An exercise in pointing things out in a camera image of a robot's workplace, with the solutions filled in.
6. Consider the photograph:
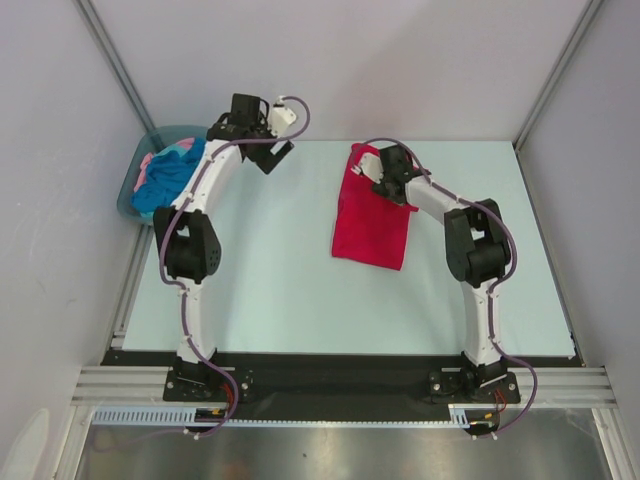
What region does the slotted cable duct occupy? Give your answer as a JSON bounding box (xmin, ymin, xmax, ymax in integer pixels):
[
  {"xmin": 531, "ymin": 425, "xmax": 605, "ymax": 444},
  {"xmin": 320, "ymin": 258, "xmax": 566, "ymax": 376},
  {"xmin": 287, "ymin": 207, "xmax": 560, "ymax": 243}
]
[{"xmin": 93, "ymin": 404, "xmax": 499, "ymax": 429}]

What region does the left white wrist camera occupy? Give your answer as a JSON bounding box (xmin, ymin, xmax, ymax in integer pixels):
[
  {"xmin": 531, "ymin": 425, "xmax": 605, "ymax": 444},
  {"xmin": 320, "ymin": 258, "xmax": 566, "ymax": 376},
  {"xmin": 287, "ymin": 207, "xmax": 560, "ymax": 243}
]
[{"xmin": 267, "ymin": 103, "xmax": 298, "ymax": 138}]

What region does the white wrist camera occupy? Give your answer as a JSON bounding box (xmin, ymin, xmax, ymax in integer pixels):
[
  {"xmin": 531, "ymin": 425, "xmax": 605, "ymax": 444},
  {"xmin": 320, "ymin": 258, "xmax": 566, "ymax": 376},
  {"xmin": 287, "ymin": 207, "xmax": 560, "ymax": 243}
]
[
  {"xmin": 267, "ymin": 103, "xmax": 298, "ymax": 138},
  {"xmin": 351, "ymin": 153, "xmax": 384, "ymax": 184}
]

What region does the red t shirt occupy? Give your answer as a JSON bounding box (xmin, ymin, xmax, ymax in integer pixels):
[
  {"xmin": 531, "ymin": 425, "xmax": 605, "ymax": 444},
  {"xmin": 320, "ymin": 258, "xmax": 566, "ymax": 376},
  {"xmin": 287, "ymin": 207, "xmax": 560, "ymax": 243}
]
[{"xmin": 331, "ymin": 143, "xmax": 417, "ymax": 271}]

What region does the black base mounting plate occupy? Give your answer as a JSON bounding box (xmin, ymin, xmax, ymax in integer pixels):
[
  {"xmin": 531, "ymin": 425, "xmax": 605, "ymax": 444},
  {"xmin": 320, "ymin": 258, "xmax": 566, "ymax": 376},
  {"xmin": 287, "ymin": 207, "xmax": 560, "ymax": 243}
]
[{"xmin": 99, "ymin": 349, "xmax": 586, "ymax": 421}]

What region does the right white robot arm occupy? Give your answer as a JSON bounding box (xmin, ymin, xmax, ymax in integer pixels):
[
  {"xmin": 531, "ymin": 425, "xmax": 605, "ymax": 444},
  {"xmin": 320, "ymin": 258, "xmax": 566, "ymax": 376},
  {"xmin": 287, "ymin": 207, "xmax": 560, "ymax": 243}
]
[{"xmin": 357, "ymin": 145, "xmax": 513, "ymax": 401}]

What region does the translucent blue plastic basket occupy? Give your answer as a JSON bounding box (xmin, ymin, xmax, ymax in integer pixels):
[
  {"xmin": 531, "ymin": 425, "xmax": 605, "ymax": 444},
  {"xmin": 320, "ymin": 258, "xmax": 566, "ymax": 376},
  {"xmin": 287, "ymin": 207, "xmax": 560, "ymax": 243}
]
[{"xmin": 116, "ymin": 125, "xmax": 207, "ymax": 225}]

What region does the pink t shirt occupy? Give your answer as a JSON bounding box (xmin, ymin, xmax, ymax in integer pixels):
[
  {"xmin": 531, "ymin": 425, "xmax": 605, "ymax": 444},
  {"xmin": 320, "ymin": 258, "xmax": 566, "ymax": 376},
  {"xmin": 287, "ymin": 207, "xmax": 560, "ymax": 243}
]
[{"xmin": 133, "ymin": 137, "xmax": 195, "ymax": 192}]

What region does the aluminium front rail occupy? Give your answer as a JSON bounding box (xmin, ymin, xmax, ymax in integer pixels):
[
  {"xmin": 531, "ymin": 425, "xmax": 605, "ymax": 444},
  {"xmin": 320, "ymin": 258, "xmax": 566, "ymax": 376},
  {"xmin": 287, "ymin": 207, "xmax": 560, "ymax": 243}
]
[{"xmin": 71, "ymin": 366, "xmax": 617, "ymax": 408}]

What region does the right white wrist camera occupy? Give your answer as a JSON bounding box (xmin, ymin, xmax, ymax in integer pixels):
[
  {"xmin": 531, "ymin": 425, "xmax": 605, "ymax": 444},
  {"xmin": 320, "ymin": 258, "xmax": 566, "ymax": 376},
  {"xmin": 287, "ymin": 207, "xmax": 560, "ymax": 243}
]
[{"xmin": 351, "ymin": 153, "xmax": 384, "ymax": 184}]

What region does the light teal t shirt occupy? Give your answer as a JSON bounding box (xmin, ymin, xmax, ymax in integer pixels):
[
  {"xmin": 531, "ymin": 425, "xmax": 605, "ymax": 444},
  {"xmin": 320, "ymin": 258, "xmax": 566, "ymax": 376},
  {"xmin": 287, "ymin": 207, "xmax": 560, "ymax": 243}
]
[{"xmin": 156, "ymin": 142, "xmax": 189, "ymax": 156}]

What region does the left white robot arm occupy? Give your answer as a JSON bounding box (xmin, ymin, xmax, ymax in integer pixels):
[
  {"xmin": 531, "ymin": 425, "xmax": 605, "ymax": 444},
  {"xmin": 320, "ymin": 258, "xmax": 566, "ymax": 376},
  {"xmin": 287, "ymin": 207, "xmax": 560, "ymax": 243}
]
[{"xmin": 153, "ymin": 93, "xmax": 310, "ymax": 365}]

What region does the blue t shirt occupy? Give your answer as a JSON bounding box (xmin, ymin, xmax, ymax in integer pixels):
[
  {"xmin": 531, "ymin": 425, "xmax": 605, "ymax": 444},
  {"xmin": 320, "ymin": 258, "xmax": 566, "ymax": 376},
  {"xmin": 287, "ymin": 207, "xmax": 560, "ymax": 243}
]
[{"xmin": 131, "ymin": 137, "xmax": 206, "ymax": 218}]

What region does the right aluminium corner post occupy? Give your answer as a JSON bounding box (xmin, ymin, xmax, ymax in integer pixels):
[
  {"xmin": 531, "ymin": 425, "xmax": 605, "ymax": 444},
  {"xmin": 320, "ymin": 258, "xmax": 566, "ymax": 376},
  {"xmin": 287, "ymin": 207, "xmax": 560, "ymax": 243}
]
[{"xmin": 512, "ymin": 0, "xmax": 607, "ymax": 154}]

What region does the left aluminium corner post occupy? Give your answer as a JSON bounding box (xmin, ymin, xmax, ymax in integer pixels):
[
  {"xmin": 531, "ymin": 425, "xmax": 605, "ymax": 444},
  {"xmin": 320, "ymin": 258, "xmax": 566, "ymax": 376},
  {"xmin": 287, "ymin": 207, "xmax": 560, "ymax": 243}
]
[{"xmin": 72, "ymin": 0, "xmax": 156, "ymax": 132}]

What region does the aluminium corner post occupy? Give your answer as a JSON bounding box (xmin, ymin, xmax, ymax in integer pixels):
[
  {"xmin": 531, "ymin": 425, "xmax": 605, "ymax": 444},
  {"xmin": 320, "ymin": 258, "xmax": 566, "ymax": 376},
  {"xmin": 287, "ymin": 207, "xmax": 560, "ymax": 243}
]
[
  {"xmin": 512, "ymin": 0, "xmax": 607, "ymax": 154},
  {"xmin": 72, "ymin": 0, "xmax": 156, "ymax": 132}
]

